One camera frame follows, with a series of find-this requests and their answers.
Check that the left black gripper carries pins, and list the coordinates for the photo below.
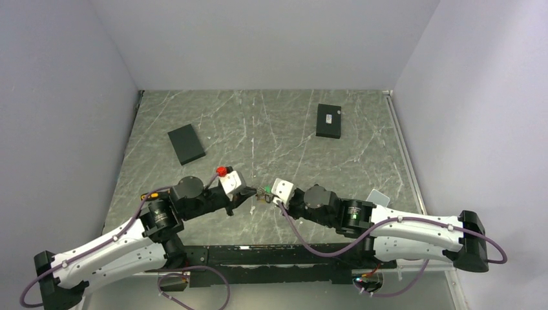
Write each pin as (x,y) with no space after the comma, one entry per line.
(238,198)

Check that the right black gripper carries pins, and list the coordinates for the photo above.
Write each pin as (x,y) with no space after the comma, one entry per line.
(289,212)

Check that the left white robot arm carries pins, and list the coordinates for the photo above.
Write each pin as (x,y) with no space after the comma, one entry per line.
(147,241)

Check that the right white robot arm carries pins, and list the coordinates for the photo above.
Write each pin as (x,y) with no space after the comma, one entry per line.
(386,234)

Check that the black flat box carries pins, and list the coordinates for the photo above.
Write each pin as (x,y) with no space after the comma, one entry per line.
(186,144)

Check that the yellow black screwdriver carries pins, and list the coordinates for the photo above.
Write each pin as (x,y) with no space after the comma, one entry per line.
(158,195)

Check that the translucent plastic lid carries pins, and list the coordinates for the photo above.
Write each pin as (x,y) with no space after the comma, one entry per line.
(378,198)

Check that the black box with label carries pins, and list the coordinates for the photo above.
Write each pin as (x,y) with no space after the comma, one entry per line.
(329,119)

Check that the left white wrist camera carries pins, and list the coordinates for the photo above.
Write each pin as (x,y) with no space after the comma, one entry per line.
(231,180)

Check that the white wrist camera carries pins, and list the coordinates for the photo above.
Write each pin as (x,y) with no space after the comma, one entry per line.
(231,180)
(282,191)

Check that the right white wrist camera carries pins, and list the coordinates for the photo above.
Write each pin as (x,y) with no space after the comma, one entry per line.
(282,191)

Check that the black base frame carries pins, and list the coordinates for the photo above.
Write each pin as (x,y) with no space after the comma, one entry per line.
(270,264)

